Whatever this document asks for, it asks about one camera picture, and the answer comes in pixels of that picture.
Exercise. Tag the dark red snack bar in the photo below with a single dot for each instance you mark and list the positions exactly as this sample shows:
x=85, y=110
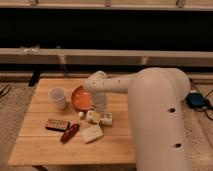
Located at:
x=57, y=125

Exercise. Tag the grey metal rail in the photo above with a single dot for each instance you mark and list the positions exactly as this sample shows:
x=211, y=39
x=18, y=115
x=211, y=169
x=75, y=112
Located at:
x=105, y=57

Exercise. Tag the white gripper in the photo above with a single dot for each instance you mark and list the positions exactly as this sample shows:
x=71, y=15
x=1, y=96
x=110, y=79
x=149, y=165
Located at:
x=99, y=104

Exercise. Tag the white plastic bottle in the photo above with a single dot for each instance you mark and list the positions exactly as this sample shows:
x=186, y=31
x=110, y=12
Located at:
x=105, y=119

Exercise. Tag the orange bowl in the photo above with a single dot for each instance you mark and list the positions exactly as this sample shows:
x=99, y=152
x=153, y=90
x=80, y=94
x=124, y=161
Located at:
x=81, y=99

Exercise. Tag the pale yellow sponge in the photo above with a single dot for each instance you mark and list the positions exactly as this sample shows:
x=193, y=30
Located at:
x=91, y=133

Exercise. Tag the wooden table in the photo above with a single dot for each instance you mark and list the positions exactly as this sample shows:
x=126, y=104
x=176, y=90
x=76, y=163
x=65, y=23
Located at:
x=35, y=145

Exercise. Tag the blue device on floor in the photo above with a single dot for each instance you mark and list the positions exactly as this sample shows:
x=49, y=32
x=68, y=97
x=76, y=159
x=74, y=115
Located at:
x=196, y=100

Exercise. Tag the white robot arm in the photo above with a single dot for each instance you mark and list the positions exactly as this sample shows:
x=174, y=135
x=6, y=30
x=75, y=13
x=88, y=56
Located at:
x=154, y=98

